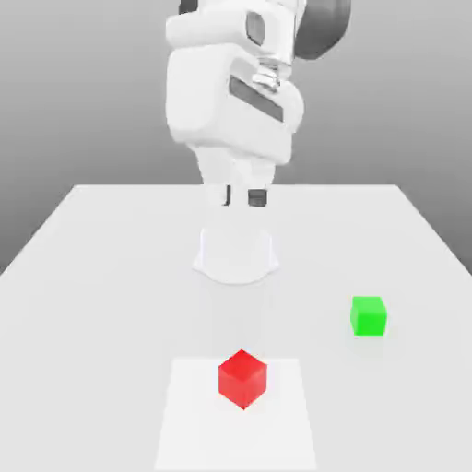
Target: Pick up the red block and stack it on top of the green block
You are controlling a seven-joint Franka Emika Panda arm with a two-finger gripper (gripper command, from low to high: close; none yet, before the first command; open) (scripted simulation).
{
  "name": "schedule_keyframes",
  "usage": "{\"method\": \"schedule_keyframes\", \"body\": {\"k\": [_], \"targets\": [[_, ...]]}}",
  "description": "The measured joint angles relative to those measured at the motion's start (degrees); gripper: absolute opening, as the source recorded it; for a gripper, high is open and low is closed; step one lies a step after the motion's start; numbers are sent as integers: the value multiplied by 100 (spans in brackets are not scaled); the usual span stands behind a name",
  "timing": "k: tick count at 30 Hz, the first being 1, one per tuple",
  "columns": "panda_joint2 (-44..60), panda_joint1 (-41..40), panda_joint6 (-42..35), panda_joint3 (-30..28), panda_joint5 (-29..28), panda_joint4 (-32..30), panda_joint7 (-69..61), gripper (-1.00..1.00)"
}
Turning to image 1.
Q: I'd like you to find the small red cube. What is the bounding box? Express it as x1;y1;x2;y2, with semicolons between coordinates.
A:
217;348;268;411

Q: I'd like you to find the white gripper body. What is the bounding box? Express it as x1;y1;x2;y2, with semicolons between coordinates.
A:
164;42;306;166

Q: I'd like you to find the small green cube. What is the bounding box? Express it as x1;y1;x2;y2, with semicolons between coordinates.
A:
349;295;388;338

